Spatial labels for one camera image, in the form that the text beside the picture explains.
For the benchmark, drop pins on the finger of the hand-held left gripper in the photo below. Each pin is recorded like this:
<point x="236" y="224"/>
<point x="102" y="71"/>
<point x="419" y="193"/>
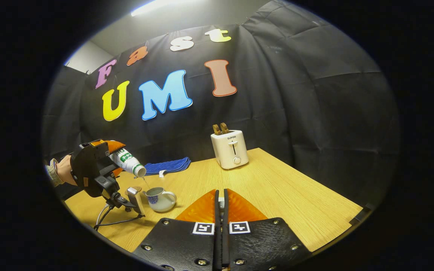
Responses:
<point x="116" y="172"/>
<point x="116" y="146"/>

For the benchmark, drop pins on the small white tag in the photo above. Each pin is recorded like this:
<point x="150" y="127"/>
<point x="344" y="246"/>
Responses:
<point x="162" y="173"/>

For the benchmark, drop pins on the black backdrop cloth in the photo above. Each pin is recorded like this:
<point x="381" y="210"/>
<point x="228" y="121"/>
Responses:
<point x="296" y="94"/>

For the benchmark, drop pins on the brown toast slice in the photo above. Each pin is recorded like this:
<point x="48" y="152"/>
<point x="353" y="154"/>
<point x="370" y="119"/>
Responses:
<point x="225" y="128"/>
<point x="216" y="130"/>

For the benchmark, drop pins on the white toaster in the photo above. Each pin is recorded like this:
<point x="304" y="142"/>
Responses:
<point x="230" y="150"/>

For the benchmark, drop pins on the white teacup blue pattern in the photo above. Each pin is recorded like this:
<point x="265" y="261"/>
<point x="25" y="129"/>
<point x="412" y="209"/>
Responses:
<point x="158" y="199"/>

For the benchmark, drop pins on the blue folded cloth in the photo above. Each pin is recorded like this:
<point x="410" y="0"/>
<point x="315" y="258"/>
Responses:
<point x="168" y="165"/>

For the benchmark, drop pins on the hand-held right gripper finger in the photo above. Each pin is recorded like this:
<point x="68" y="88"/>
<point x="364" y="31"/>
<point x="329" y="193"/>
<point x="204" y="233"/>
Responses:
<point x="226" y="214"/>
<point x="217" y="214"/>

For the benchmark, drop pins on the white water bottle green label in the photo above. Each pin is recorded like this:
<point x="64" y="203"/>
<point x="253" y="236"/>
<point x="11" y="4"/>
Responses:
<point x="128" y="162"/>

